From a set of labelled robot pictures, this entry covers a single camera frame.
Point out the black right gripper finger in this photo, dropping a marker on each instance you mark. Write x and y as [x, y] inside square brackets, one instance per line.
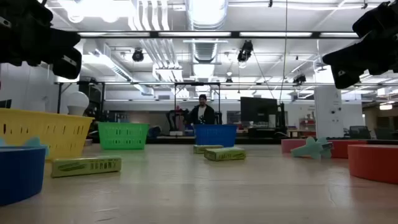
[354, 56]

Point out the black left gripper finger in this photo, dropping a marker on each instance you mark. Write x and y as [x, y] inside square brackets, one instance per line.
[65, 40]

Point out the black background robot arm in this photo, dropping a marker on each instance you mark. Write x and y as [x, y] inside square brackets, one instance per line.
[172, 118]

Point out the blue tape roll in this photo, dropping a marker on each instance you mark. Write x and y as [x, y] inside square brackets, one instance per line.
[18, 174]

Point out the white square pillar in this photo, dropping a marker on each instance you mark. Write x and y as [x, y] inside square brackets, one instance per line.
[328, 112]

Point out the black round spotlight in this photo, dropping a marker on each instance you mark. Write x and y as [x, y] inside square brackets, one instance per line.
[137, 56]

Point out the dark office chair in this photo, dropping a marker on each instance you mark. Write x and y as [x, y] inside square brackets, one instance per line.
[359, 132]

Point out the yellow plastic basket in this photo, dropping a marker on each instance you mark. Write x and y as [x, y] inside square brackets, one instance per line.
[46, 130]

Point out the black computer monitor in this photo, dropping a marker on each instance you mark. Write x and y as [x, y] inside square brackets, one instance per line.
[258, 110]

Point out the green plastic basket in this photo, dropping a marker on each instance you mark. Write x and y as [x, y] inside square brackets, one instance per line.
[122, 135]

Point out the black beam with light strips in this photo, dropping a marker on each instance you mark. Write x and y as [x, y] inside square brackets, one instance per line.
[234, 34]

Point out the dark blue chair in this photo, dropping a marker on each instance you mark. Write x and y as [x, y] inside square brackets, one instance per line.
[154, 131]

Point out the green staple box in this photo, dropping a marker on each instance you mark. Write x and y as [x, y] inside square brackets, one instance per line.
[224, 154]
[85, 166]
[205, 148]

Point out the person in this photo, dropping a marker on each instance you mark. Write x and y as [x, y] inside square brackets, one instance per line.
[202, 115]

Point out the blue plastic basket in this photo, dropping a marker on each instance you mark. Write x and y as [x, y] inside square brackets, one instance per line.
[214, 135]

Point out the black mounted camera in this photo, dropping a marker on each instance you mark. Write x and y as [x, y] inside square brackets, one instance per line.
[245, 51]
[300, 79]

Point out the black background rig frame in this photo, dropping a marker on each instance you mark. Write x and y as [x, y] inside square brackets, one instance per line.
[192, 83]

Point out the silver ventilation duct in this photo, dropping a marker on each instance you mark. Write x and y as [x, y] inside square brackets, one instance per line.
[206, 15]

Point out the black aluminium rig frame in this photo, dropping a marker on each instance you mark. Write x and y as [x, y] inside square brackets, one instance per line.
[174, 140]

